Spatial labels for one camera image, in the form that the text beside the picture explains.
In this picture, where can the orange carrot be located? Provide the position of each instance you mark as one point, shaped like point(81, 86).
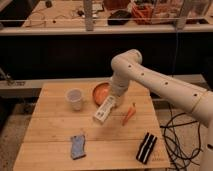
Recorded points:
point(129, 114)

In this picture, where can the grey metal post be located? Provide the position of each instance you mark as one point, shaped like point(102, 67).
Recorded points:
point(88, 14)

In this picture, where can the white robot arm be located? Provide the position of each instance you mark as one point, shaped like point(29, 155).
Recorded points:
point(192, 99)

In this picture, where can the orange bowl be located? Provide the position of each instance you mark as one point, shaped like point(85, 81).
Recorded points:
point(100, 92)

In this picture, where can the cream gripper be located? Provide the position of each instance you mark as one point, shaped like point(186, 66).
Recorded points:
point(119, 93)

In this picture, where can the black object on shelf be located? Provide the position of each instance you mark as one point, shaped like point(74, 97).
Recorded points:
point(119, 17)

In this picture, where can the orange crate on shelf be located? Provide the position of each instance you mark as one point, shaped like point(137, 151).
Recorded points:
point(141, 15)

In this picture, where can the translucent plastic cup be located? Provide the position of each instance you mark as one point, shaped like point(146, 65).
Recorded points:
point(75, 98)

